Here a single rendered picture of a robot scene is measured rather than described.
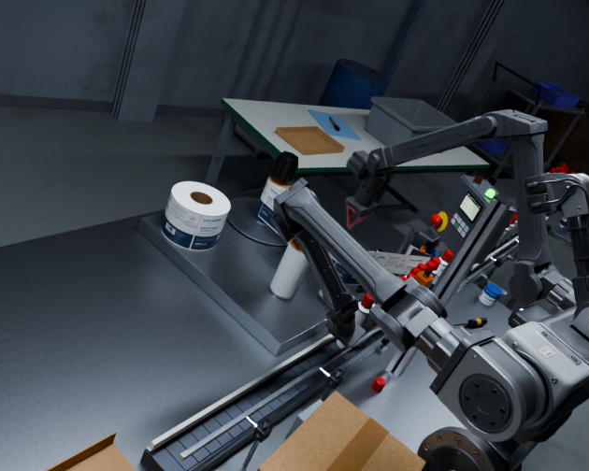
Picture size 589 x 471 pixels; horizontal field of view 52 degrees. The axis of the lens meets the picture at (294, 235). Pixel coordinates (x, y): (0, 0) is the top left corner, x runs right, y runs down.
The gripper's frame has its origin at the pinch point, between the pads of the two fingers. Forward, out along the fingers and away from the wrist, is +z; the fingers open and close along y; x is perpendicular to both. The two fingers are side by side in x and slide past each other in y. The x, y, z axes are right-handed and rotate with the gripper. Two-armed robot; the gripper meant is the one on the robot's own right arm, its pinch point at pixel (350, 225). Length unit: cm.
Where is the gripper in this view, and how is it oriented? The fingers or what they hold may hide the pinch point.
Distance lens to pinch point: 186.1
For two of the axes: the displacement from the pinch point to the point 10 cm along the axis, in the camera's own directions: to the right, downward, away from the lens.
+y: -6.0, 2.0, -7.7
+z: -3.8, 7.8, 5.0
